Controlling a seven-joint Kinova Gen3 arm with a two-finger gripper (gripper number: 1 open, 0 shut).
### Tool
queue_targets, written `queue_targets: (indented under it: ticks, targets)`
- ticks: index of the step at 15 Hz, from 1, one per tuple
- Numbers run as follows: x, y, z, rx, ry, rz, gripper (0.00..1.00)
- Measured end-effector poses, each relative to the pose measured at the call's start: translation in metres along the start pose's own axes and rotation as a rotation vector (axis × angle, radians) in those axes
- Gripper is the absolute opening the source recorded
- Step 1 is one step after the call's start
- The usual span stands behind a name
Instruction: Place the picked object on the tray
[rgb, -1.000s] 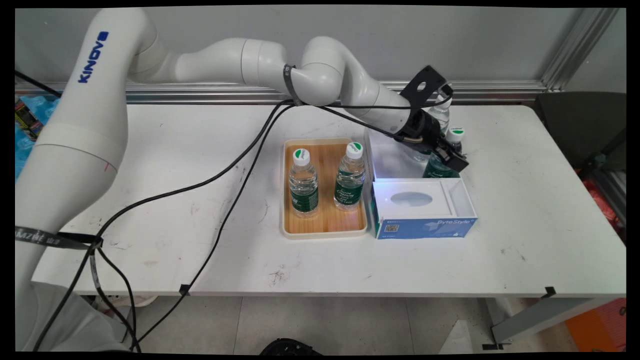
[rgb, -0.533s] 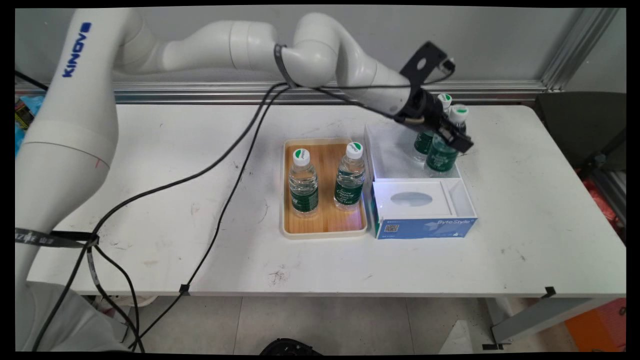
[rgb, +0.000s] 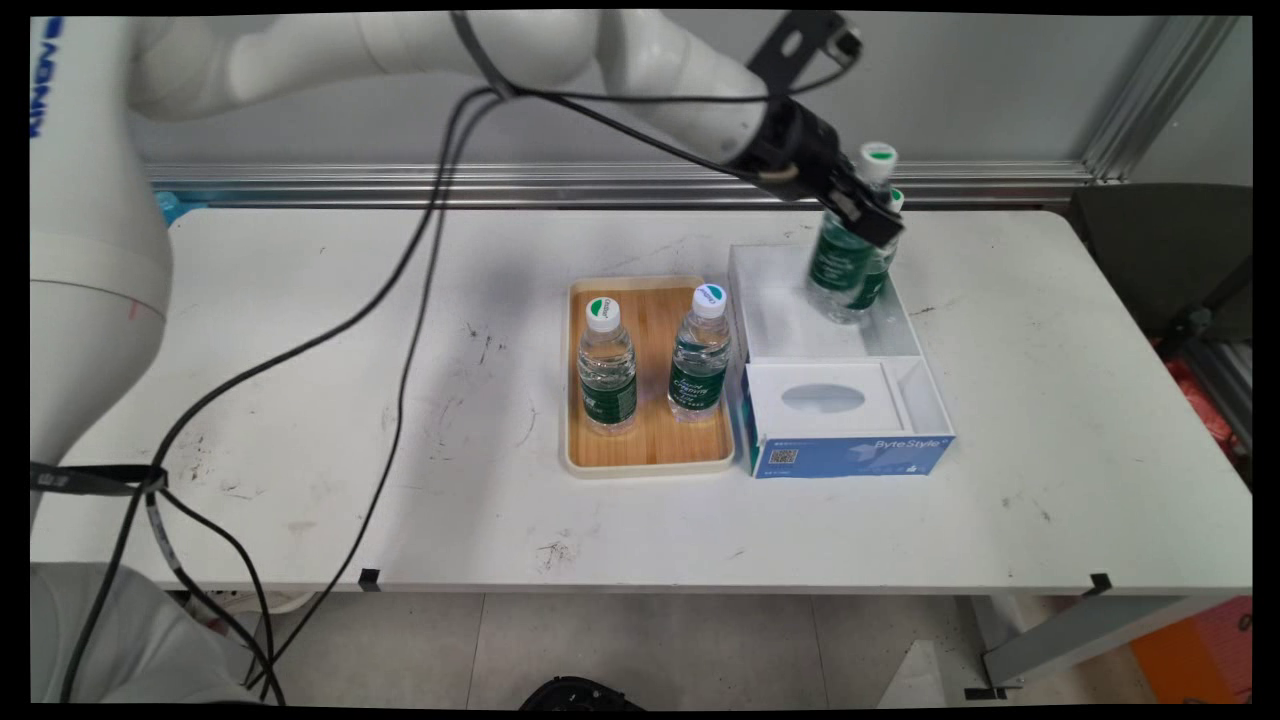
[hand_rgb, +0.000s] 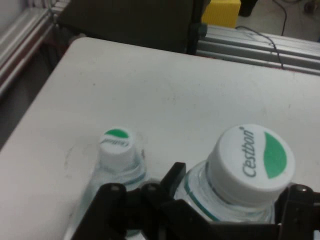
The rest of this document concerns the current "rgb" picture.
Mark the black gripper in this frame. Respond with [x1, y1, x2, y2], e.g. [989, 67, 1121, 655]
[742, 97, 906, 250]

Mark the water bottle green label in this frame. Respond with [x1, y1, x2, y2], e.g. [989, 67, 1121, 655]
[848, 187, 907, 326]
[667, 284, 733, 424]
[804, 141, 900, 324]
[578, 297, 639, 437]

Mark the white blue cardboard box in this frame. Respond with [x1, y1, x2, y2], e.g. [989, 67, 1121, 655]
[728, 243, 957, 481]

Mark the bamboo tray white rim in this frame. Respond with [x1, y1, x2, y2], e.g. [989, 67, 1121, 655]
[563, 276, 739, 480]

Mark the red package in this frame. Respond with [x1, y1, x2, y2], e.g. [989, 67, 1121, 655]
[1150, 340, 1251, 463]

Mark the grey table leg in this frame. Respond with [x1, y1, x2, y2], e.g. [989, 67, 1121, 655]
[963, 594, 1219, 701]

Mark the orange box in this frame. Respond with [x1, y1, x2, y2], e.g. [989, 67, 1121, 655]
[1128, 597, 1253, 704]

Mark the black round object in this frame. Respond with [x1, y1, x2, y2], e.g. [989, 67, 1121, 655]
[519, 677, 647, 712]

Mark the blue shrink-wrapped bottle pack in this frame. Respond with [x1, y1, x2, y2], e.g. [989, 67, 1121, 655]
[153, 189, 207, 227]

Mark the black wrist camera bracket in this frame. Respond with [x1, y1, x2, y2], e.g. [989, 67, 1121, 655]
[747, 11, 864, 102]

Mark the horizontal aluminium rail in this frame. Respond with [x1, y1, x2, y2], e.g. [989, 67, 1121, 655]
[143, 162, 1101, 210]

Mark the slanted aluminium rail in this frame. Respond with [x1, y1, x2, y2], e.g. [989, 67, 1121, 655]
[1083, 15, 1243, 187]

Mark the black thick cable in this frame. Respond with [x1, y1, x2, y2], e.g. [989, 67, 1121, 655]
[58, 40, 863, 704]

